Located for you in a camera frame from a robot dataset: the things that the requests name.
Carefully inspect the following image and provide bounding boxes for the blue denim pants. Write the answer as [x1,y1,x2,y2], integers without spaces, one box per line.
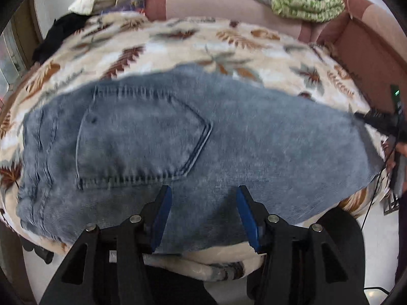
[17,65,383,253]

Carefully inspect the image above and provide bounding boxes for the pink red sofa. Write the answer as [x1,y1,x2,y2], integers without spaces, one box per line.
[144,0,407,115]

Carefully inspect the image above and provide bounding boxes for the green patterned folded quilt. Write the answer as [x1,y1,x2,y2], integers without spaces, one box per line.
[271,0,345,23]

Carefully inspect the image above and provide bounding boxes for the brown wooden glass door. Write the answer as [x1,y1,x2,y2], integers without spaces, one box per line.
[0,0,42,96]

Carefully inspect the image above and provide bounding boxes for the black cloth pile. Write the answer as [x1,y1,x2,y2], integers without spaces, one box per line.
[32,13,91,64]

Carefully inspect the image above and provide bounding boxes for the black cable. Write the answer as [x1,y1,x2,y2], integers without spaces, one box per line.
[360,142,398,233]

